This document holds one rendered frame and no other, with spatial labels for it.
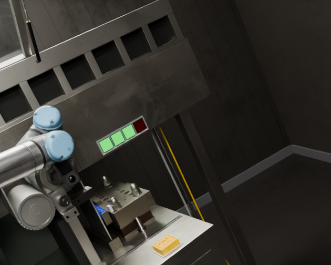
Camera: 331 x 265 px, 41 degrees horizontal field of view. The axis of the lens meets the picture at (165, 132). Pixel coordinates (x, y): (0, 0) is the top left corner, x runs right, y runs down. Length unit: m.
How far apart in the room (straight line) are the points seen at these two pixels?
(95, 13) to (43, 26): 0.41
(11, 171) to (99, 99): 0.97
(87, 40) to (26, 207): 0.78
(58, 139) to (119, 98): 0.93
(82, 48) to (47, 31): 1.57
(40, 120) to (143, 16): 1.00
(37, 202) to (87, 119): 0.51
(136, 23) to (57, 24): 1.52
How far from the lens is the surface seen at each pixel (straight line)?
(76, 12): 3.56
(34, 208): 1.58
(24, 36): 1.86
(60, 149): 1.10
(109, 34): 2.02
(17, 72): 1.89
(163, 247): 1.48
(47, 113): 1.26
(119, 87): 2.00
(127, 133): 2.01
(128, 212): 1.65
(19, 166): 1.07
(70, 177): 1.39
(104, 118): 1.97
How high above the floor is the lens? 1.57
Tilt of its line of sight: 13 degrees down
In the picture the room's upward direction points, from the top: 25 degrees counter-clockwise
